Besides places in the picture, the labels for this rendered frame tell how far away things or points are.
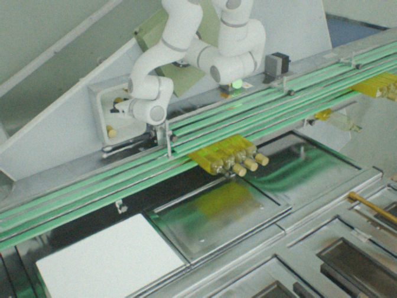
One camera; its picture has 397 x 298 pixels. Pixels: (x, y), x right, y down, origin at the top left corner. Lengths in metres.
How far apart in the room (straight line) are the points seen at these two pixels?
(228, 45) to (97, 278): 0.84
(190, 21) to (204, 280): 0.79
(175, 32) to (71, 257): 0.83
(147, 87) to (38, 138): 0.51
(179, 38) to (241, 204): 0.73
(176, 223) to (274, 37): 1.00
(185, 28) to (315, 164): 1.01
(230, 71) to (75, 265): 0.82
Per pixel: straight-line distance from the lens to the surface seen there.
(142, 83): 1.22
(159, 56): 1.19
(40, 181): 1.57
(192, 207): 1.60
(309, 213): 1.60
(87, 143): 1.64
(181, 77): 1.62
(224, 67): 1.33
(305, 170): 1.87
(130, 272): 1.40
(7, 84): 2.06
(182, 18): 1.13
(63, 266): 1.49
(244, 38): 1.28
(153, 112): 1.25
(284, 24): 2.05
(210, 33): 1.64
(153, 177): 1.62
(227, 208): 1.59
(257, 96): 1.82
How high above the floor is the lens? 2.12
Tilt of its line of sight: 45 degrees down
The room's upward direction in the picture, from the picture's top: 126 degrees clockwise
